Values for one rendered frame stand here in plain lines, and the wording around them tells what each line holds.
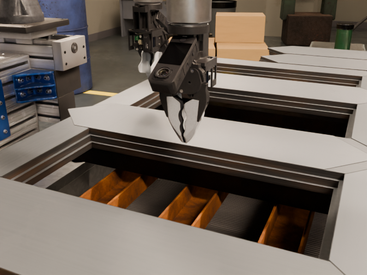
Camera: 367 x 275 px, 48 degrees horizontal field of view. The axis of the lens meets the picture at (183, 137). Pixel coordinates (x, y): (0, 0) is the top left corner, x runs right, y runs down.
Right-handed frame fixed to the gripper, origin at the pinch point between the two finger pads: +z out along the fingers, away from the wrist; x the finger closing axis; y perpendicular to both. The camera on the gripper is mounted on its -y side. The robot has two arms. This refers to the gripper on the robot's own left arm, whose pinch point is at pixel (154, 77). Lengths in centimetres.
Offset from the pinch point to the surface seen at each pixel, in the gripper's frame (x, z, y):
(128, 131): 6.3, 5.9, 25.2
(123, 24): -361, 69, -562
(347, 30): 33, 26, -311
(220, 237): 39, 6, 54
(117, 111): -3.6, 5.8, 14.3
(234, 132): 28.6, 5.9, 16.3
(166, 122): 11.7, 5.9, 16.5
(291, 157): 42.9, 6.0, 24.3
